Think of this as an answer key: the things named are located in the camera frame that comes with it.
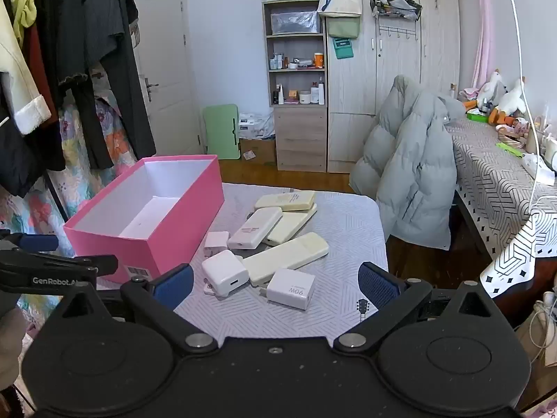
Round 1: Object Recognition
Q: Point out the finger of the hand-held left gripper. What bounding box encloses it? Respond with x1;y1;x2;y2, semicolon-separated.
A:
0;229;60;254
0;249;119;296

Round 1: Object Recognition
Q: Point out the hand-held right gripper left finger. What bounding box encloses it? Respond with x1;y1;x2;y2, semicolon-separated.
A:
61;263;219;356

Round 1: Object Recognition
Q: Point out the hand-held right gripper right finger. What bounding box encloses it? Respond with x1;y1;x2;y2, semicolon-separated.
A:
333;262;502;355

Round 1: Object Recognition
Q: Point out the large rounded white charger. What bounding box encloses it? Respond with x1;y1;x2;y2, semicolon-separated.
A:
201;249;250;297

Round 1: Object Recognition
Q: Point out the pink cardboard box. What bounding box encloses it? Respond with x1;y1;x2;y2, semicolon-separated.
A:
63;154;225;285

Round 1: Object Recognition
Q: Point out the small white charger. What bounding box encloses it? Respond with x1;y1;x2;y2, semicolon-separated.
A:
204;231;230;257

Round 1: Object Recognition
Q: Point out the boxy white charger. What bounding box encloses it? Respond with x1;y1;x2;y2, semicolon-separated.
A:
266;268;316;311

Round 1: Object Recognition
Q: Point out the long cream remote control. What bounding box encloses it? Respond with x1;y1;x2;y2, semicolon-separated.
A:
243;232;330;285

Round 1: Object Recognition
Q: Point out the white remote red label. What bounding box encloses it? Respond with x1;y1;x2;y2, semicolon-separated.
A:
227;207;283;250

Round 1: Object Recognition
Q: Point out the white guitar print table cover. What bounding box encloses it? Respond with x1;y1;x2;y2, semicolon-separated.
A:
174;182;389;349

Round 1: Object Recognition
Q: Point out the black jacket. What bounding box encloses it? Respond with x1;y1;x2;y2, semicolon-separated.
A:
0;91;66;199

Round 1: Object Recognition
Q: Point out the grey puffer jacket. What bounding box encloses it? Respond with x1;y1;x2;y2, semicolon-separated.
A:
349;75;466;251

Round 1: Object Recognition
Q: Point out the geometric patterned tablecloth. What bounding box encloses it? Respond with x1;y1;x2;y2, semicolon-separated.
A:
448;117;557;301

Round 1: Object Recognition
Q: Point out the green folding stool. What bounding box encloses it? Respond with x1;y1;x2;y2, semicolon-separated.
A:
203;103;241;160

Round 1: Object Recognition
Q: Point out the cream coat fleece cuff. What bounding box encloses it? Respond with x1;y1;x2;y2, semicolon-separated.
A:
0;0;53;136

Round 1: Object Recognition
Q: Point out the wooden shelf unit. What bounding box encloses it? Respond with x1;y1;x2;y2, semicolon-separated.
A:
262;0;328;172

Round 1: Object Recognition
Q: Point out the white packaging pile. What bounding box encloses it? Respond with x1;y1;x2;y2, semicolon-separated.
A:
238;112;275;138

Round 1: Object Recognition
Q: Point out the light wooden wardrobe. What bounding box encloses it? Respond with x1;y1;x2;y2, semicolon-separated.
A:
322;0;461;174

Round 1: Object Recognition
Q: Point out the black hanging garment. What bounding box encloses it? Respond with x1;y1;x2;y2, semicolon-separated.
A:
35;0;92;90

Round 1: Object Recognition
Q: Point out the dark grey hanging shirt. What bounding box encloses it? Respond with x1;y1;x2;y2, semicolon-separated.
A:
83;0;157;170

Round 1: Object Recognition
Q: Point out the white goose plush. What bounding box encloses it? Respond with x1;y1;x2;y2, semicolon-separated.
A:
476;70;508;111
496;78;529;116

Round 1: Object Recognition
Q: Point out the white door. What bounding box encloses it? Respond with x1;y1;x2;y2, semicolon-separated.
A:
129;0;203;157

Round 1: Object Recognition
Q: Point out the yellow-green hanging garment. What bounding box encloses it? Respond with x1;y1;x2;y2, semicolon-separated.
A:
11;0;38;46

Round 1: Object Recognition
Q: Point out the green hanging bag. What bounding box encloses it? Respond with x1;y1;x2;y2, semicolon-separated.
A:
326;15;361;39

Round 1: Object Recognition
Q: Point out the pink curtain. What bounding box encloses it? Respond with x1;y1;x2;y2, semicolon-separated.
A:
471;0;497;90

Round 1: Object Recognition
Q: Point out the clear plastic bag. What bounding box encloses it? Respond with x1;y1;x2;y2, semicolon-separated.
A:
270;10;320;36

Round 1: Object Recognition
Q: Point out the over-door hook rack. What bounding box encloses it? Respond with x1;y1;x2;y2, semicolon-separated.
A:
370;0;423;40

